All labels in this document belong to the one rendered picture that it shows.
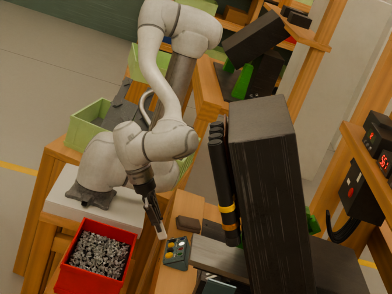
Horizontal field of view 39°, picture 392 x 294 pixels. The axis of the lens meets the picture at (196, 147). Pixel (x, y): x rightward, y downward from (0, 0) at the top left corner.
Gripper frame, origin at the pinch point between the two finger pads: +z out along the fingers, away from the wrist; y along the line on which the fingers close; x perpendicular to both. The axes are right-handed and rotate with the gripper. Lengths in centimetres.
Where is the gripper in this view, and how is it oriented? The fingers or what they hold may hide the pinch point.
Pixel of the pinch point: (160, 230)
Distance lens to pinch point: 200.7
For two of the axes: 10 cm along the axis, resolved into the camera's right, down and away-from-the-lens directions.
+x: 9.6, -2.4, -1.6
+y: -0.6, 3.6, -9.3
